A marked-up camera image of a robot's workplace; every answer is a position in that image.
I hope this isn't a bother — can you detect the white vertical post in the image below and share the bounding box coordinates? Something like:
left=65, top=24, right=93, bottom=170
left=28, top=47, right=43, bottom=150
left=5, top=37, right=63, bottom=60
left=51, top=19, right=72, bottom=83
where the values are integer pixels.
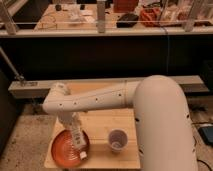
left=97, top=0, right=105, bottom=33

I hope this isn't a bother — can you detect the wooden board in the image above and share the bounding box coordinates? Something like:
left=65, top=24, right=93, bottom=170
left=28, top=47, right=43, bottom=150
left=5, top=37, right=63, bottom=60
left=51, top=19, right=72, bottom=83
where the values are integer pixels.
left=44, top=82, right=142, bottom=170

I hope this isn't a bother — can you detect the translucent plastic cup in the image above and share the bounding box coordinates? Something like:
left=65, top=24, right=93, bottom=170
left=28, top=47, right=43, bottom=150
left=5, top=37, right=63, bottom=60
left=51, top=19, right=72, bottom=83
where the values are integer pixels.
left=108, top=129, right=128, bottom=153

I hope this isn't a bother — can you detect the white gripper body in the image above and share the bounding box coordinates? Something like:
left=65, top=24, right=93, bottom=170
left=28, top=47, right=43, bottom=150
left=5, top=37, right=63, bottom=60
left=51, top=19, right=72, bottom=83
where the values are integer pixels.
left=58, top=112, right=81, bottom=130

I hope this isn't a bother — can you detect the black device on bench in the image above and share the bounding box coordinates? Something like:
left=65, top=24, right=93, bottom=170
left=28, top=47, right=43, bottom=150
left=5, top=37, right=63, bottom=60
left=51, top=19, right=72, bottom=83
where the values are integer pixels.
left=116, top=13, right=139, bottom=28

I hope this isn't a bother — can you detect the metal pole with clamp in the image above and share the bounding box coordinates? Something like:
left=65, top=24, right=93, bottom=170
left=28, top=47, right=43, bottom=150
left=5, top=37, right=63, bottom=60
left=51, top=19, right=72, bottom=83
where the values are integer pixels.
left=0, top=46, right=26, bottom=86

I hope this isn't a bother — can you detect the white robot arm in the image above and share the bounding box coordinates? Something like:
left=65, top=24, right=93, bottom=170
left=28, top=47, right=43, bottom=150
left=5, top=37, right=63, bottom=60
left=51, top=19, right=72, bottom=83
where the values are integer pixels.
left=43, top=75, right=198, bottom=171

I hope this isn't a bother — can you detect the black box on floor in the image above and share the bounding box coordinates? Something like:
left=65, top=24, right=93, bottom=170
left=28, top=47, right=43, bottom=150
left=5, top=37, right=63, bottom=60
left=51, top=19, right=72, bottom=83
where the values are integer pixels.
left=198, top=126, right=213, bottom=147

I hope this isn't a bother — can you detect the white plastic bottle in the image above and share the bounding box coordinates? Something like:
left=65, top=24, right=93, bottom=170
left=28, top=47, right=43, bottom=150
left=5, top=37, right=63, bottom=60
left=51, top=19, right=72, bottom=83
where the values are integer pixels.
left=71, top=127, right=87, bottom=160

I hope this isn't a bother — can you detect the orange ceramic bowl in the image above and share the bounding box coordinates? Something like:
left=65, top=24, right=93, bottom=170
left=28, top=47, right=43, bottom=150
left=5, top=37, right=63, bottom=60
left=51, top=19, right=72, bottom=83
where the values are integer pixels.
left=51, top=130, right=90, bottom=168

